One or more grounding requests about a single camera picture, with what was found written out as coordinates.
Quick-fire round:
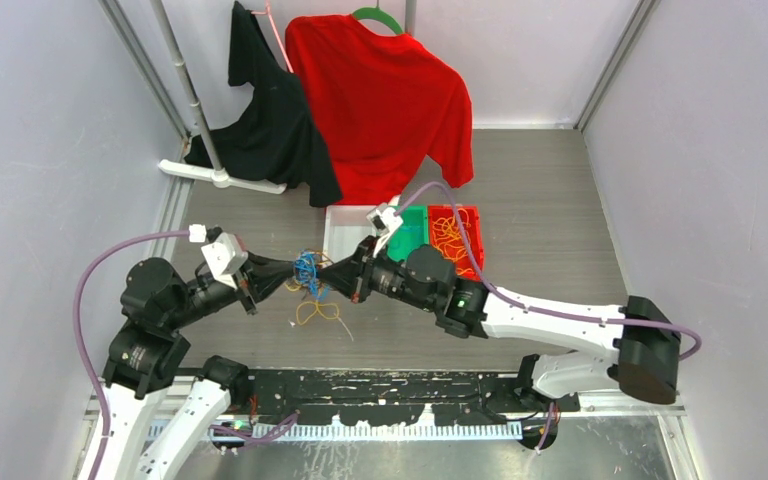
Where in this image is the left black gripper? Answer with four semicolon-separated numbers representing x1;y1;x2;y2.
166;247;299;327

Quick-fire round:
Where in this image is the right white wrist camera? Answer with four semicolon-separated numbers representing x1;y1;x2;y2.
366;204;403;257

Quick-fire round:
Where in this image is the white clothes rack stand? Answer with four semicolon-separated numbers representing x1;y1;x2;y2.
150;0;287;195

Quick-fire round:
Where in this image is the black t-shirt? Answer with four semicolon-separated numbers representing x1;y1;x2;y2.
210;2;343;208

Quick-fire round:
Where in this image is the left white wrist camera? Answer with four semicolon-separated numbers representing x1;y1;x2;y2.
200;232;249;290

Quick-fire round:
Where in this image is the red plastic bin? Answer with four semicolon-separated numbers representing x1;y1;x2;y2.
427;205;485;281

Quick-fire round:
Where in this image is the pink clothes hanger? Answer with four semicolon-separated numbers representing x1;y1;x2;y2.
252;0;294;73

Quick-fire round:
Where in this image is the green clothes hanger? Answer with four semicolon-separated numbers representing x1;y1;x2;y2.
351;6;405;35

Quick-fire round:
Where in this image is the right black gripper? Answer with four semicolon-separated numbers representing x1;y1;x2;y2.
319;233;438;311

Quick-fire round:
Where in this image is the red t-shirt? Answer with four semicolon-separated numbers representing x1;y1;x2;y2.
285;15;474;205

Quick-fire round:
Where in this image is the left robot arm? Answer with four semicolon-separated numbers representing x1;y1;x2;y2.
78;254;293;479

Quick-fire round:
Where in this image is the aluminium frame rail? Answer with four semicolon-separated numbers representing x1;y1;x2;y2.
83;372;687;421

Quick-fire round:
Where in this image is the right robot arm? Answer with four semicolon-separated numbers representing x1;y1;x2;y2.
317;236;682;411

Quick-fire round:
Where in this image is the green plastic bin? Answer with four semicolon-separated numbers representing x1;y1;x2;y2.
387;206;430;262

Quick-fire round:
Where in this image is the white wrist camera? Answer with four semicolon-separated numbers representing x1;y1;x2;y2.
200;232;249;290
366;204;403;257

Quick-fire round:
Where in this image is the white plastic bin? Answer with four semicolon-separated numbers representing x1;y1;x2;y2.
321;205;376;261

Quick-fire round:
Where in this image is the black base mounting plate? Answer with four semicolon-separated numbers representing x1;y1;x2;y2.
187;368;582;428

